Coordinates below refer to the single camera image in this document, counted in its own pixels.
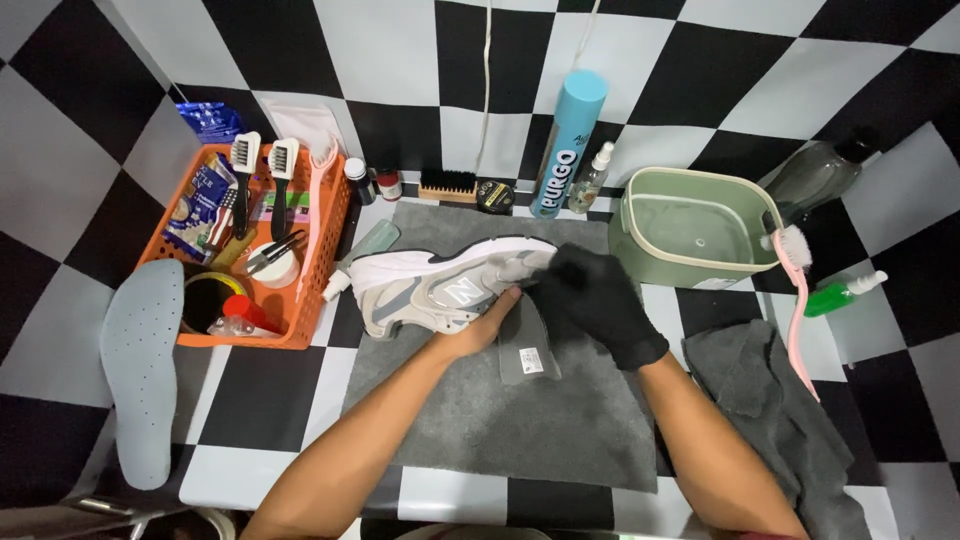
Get person's right hand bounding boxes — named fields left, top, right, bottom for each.
left=525, top=243, right=670, bottom=373

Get person's left hand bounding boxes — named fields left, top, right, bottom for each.
left=431, top=285, right=524, bottom=364

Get gray and white sneaker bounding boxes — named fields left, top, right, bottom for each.
left=348, top=236, right=560, bottom=341

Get gray insole with white label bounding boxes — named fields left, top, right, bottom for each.
left=498, top=294, right=563, bottom=387

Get small clear spray bottle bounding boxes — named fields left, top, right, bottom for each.
left=567, top=141, right=615, bottom=216

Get round black polish tin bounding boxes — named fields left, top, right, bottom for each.
left=476, top=180, right=516, bottom=216

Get tall blue spray can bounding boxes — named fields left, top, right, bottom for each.
left=529, top=70, right=609, bottom=220

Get green plastic basin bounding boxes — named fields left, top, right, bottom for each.
left=608, top=166, right=786, bottom=291

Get wooden brush black bristles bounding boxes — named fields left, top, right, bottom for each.
left=417, top=168, right=479, bottom=204

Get gray towel mat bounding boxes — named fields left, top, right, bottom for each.
left=341, top=201, right=660, bottom=495

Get clear bottle white nozzle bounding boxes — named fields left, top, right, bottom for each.
left=321, top=219, right=402, bottom=303

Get small dark bottle white cap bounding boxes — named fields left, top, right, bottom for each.
left=343, top=157, right=377, bottom=207

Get pink brush white bristles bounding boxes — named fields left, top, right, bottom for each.
left=759, top=225, right=822, bottom=403

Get crumpled gray cloth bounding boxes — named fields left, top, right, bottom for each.
left=681, top=318, right=876, bottom=540

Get orange plastic basket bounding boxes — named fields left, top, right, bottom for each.
left=135, top=144, right=353, bottom=351

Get slim pink brush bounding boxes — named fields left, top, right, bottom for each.
left=295, top=135, right=341, bottom=303

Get green bottle white cap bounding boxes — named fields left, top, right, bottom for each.
left=802, top=270, right=890, bottom=319

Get large dark gray bottle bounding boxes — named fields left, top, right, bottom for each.
left=763, top=138, right=876, bottom=226

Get green and pink pack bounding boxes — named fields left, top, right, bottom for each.
left=250, top=189, right=311, bottom=225

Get white round jar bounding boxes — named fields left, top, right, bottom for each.
left=246, top=241, right=302, bottom=291

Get black metal scissors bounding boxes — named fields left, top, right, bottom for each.
left=243, top=228, right=308, bottom=278

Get white plastic pouch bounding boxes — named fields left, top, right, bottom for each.
left=261, top=100, right=348, bottom=159

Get red-capped bottle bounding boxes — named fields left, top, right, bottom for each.
left=222, top=294, right=283, bottom=336

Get yellow tape roll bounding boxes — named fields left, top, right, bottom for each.
left=180, top=270, right=253, bottom=336

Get flag print packet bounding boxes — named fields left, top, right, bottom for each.
left=161, top=153, right=240, bottom=264

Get blue plastic packet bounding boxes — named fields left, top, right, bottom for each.
left=175, top=101, right=246, bottom=145

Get perforated gray insole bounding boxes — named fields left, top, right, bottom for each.
left=99, top=258, right=186, bottom=492

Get white cable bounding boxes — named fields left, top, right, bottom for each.
left=474, top=0, right=495, bottom=176
left=571, top=0, right=603, bottom=73

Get black-handled white-head brush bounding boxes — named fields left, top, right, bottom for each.
left=267, top=137, right=301, bottom=242
left=228, top=131, right=263, bottom=242

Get wooden-handled brush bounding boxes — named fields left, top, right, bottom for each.
left=209, top=227, right=258, bottom=273

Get metal chair frame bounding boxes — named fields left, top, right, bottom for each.
left=0, top=491, right=238, bottom=540

